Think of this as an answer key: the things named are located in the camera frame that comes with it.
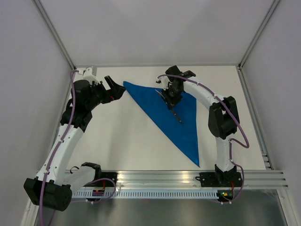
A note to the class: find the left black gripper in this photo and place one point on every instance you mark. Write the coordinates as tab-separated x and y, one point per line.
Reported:
115	92

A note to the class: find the aluminium front rail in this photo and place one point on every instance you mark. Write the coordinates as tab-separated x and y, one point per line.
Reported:
185	179

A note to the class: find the white slotted cable duct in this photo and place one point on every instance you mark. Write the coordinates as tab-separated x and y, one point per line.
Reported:
147	194

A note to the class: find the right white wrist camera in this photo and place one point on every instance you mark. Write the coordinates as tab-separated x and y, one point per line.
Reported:
164	81

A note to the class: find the blue cloth napkin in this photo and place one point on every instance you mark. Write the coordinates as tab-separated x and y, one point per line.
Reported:
179	126

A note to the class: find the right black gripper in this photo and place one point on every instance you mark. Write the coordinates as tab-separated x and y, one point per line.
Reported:
170	101

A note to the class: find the left aluminium frame post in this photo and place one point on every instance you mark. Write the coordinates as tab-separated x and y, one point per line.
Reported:
46	19

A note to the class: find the aluminium frame post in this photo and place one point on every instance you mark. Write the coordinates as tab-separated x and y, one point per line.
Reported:
268	16
46	19

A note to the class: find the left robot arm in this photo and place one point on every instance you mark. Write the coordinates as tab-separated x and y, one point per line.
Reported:
51	187

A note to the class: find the right aluminium frame post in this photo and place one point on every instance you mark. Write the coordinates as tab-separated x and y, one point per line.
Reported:
268	16

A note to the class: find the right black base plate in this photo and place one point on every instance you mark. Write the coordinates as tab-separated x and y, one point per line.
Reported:
213	179

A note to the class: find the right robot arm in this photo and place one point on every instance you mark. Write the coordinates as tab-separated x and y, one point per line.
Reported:
223	121

